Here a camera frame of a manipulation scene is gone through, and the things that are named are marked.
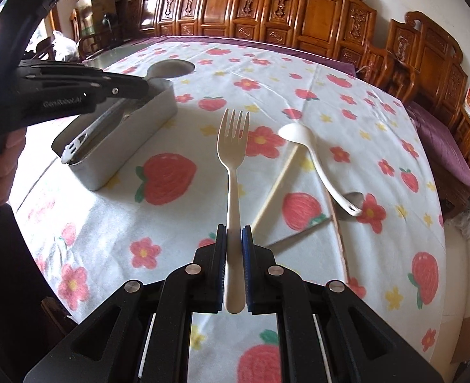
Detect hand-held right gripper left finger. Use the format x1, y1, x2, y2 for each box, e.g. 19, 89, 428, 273
21, 224, 228, 383

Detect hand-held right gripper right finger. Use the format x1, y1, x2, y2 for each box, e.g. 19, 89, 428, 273
241, 224, 445, 383

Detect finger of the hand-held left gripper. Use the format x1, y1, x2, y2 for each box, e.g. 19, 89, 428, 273
19, 60, 113, 83
79, 75, 153, 107

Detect rectangular metal tin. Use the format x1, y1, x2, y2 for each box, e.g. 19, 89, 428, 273
51, 78, 178, 191

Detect cream plastic fork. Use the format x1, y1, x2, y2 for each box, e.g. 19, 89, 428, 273
217, 108, 251, 314

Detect white plastic bag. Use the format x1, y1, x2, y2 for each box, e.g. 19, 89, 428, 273
51, 30, 80, 61

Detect wooden dining chair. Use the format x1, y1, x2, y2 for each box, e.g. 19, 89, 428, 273
69, 8, 100, 58

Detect strawberry print tablecloth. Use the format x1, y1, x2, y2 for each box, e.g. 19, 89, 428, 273
9, 42, 447, 383

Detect dark cabinet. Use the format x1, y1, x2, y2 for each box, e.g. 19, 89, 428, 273
91, 0, 129, 44

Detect pale wooden chopstick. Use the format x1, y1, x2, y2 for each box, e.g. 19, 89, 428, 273
252, 146, 299, 230

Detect white plastic spoon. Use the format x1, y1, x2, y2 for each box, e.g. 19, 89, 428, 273
277, 123, 364, 217

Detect carved wooden sofa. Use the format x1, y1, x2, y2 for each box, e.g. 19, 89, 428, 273
127, 0, 383, 73

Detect purple armchair cushion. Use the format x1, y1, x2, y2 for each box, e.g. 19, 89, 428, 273
405, 100, 470, 188

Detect carved wooden armchair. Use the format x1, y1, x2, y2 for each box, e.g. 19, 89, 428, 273
363, 11, 469, 128

